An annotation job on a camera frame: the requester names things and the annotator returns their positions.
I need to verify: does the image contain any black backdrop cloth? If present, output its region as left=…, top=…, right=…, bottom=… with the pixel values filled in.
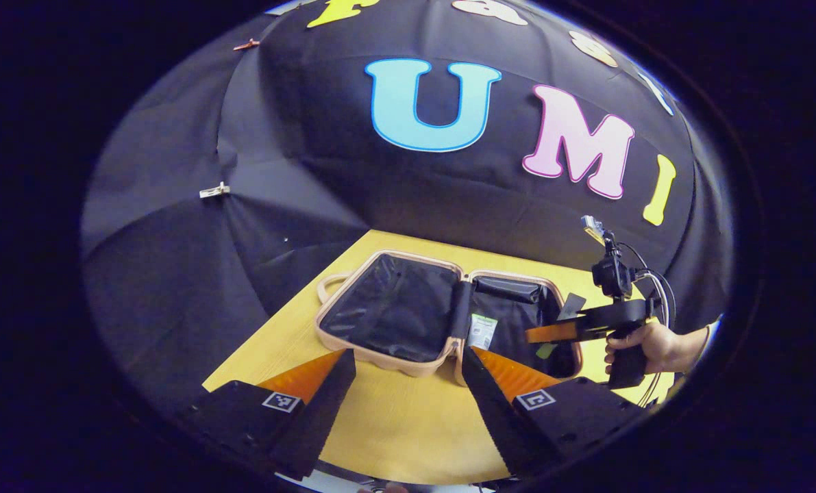
left=79, top=0, right=734, bottom=412

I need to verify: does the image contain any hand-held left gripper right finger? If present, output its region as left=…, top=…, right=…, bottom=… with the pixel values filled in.
left=461, top=346, right=645, bottom=478

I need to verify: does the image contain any black and white cable bundle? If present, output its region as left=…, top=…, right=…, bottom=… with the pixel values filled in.
left=617, top=241, right=678, bottom=409

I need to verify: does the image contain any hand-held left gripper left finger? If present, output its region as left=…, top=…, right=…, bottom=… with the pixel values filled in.
left=187, top=349, right=358, bottom=481

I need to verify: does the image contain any white green paper tag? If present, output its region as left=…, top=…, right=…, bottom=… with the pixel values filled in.
left=467, top=313, right=499, bottom=351

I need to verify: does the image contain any pink suitcase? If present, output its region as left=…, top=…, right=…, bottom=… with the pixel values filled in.
left=314, top=249, right=585, bottom=388

